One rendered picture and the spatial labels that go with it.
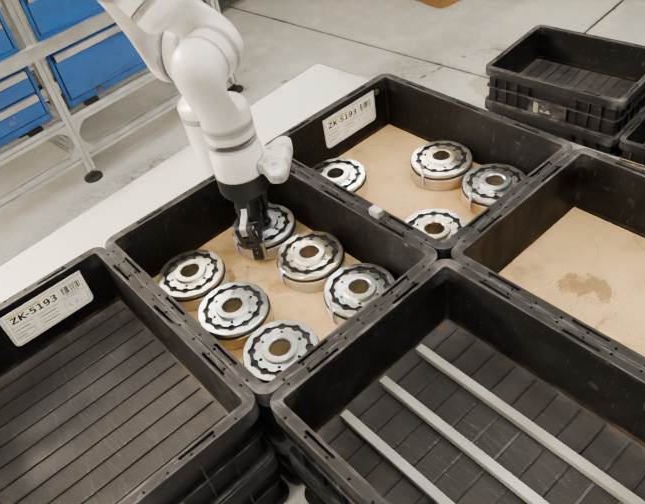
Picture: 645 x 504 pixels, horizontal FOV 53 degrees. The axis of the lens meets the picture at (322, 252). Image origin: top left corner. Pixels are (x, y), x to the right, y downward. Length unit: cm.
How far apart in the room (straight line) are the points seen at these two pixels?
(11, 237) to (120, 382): 195
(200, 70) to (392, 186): 45
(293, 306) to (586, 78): 138
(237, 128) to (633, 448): 60
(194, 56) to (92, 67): 205
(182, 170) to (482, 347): 88
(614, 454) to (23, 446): 72
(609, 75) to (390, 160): 107
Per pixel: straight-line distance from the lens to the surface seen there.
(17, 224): 290
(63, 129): 282
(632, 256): 100
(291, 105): 164
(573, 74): 211
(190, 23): 86
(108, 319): 103
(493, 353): 86
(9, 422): 98
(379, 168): 115
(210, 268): 98
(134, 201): 147
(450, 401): 82
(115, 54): 288
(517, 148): 108
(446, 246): 85
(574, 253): 99
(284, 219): 103
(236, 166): 88
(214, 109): 83
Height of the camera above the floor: 151
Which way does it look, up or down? 43 degrees down
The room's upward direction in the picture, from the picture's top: 12 degrees counter-clockwise
